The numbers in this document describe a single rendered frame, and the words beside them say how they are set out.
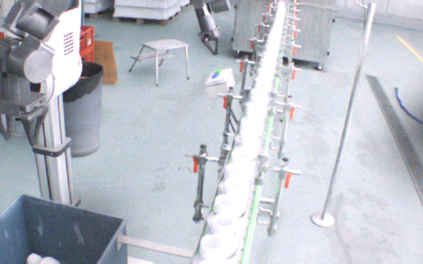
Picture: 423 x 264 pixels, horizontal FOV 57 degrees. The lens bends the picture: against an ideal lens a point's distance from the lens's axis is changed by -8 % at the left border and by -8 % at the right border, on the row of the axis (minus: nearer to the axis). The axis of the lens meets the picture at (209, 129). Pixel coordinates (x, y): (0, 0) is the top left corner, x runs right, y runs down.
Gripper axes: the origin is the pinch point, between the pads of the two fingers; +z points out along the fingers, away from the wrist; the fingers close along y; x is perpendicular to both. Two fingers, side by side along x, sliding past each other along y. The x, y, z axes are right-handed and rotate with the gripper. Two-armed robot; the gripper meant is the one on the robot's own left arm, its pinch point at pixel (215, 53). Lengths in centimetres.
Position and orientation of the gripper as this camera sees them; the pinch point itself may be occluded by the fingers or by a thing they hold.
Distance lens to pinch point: 158.7
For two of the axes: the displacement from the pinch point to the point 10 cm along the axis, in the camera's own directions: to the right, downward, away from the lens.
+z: 2.7, 8.9, 3.6
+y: 2.0, -4.2, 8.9
